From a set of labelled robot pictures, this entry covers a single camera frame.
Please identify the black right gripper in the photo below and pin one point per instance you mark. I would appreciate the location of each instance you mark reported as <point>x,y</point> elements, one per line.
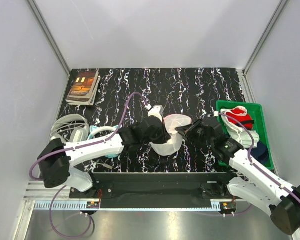
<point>182,131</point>

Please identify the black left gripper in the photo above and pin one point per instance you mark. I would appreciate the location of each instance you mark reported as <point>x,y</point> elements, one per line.
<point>164,136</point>

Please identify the white pink mesh laundry bag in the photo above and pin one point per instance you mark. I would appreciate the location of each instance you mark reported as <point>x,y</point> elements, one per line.
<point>173,145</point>

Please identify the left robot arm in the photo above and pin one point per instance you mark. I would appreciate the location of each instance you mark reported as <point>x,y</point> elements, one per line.
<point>58,161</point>

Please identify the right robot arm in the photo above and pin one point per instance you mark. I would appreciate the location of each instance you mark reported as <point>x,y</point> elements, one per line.
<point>277,198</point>

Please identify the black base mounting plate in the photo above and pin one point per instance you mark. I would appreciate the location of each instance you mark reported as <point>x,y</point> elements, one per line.
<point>158,191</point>

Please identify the red garment in bin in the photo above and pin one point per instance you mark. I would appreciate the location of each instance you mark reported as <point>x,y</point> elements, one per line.
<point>241,114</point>

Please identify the teal cat-ear headphones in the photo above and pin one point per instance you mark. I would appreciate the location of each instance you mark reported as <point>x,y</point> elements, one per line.
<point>94,130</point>

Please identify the white headphones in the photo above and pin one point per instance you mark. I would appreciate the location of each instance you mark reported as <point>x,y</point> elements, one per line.
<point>70,128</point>

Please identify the green plastic bin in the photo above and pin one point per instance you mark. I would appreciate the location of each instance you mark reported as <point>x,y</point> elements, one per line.
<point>256,112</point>

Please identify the blue garment in bin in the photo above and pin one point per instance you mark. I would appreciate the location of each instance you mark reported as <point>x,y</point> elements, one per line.
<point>261,153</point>

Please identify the paperback book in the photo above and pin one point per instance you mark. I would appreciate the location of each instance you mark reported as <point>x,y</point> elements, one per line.
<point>84,89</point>

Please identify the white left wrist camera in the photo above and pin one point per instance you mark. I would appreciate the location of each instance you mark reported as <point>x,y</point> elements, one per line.
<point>156,111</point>

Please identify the grey usb cable plug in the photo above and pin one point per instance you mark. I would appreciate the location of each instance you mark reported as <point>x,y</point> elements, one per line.
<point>107,166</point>

